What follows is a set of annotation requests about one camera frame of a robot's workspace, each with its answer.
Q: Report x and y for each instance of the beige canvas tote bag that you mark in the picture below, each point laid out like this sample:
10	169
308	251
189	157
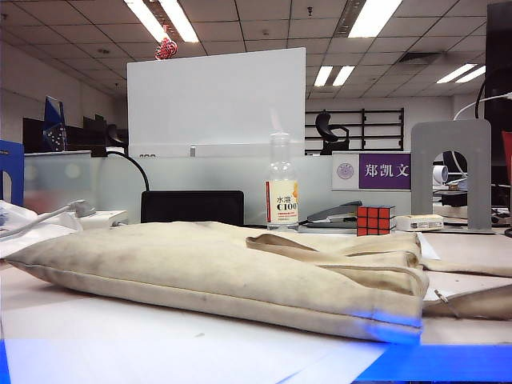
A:
200	260

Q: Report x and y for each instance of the clear plastic bottle yellow label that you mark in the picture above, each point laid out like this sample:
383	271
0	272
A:
282	204

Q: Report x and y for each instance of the frosted glass desk partition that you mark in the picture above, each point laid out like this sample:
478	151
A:
200	172

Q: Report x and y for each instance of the black rectangular stand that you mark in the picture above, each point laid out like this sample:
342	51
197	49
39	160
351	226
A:
192	206

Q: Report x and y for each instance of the grey stapler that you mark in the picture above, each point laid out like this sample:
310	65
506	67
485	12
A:
332	216

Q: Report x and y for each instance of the black office chair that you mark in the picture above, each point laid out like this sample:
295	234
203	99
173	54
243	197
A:
334	142

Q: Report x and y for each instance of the white board panel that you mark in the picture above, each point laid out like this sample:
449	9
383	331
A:
216	100

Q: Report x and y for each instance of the black rubik's cube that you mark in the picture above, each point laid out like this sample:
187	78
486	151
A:
374	222

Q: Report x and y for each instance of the purple and white name sign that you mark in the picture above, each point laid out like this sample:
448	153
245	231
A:
384	171

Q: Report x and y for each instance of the long ceiling light panel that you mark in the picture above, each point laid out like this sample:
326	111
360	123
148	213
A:
146	20
344	75
374	18
323	76
180	20
471	74
456	73

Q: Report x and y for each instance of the dark swivel chair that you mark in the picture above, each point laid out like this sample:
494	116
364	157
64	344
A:
114	134

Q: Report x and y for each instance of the white power strip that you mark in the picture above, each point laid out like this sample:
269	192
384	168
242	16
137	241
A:
104	219

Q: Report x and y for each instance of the black shelf rack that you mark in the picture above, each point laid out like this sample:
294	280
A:
401	128

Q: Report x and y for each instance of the small white labelled box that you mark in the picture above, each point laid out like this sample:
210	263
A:
420	222

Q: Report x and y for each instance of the red chinese knot ornament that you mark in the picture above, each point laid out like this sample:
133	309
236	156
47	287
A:
165	50

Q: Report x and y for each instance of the grey metal bookend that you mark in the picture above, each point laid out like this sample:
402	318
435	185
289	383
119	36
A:
424	160

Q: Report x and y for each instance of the grey white plug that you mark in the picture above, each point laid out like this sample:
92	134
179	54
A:
84	209

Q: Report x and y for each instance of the small white desk fan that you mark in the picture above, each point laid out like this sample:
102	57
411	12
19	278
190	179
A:
441	174

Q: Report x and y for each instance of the blue crystal trophy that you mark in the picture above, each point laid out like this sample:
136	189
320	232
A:
54	120

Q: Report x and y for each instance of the blue metal bookend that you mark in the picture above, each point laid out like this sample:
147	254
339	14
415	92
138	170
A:
12	156

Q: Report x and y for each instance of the red object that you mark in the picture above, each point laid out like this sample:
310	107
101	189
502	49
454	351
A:
508	148

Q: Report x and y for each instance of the dark office cubicle wall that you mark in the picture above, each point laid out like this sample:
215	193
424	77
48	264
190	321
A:
34	136

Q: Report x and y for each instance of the black tall frame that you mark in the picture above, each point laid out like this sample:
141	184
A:
500	60

